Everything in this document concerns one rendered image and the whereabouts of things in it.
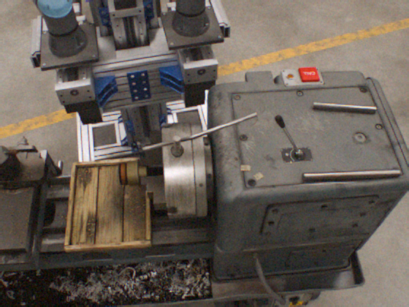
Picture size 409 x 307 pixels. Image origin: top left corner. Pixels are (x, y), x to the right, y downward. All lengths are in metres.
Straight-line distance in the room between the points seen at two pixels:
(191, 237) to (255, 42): 2.24
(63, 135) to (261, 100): 1.87
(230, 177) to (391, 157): 0.48
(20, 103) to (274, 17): 2.15
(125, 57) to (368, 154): 1.03
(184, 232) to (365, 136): 0.70
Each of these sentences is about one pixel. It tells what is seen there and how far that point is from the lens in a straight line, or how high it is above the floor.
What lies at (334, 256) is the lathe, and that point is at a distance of 1.76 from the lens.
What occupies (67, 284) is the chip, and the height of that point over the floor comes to 0.58.
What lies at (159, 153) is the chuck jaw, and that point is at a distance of 1.37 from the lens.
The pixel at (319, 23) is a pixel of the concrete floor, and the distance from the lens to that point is 3.78.
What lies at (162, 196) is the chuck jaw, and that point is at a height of 1.11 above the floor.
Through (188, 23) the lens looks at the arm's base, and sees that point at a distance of 1.69.
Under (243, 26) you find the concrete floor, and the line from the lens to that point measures 3.62.
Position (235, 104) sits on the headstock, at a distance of 1.35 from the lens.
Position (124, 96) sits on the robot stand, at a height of 0.88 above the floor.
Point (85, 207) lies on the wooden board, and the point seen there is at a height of 0.89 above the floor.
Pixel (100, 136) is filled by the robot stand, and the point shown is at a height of 0.21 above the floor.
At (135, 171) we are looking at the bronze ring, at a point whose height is 1.12.
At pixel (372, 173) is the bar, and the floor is 1.28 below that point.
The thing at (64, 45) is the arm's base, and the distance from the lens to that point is 1.69.
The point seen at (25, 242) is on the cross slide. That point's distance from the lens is 1.53.
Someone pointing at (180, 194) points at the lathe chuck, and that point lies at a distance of 1.27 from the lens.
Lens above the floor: 2.28
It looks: 55 degrees down
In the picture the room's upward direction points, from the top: straight up
